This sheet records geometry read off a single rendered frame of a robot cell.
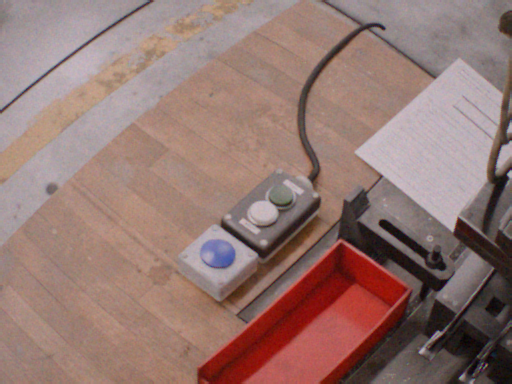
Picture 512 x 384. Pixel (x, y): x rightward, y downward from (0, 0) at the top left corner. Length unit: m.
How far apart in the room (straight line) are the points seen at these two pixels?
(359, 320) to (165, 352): 0.24
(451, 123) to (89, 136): 1.33
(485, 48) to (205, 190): 1.77
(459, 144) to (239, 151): 0.31
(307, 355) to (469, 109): 0.49
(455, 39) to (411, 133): 1.56
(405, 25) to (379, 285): 1.79
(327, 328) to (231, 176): 0.25
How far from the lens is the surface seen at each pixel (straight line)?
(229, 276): 1.43
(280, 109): 1.63
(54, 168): 2.76
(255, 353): 1.40
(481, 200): 1.26
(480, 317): 1.36
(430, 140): 1.63
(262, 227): 1.47
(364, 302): 1.45
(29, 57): 3.06
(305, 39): 1.74
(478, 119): 1.69
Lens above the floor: 2.10
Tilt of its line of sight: 51 degrees down
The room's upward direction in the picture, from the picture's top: 4 degrees clockwise
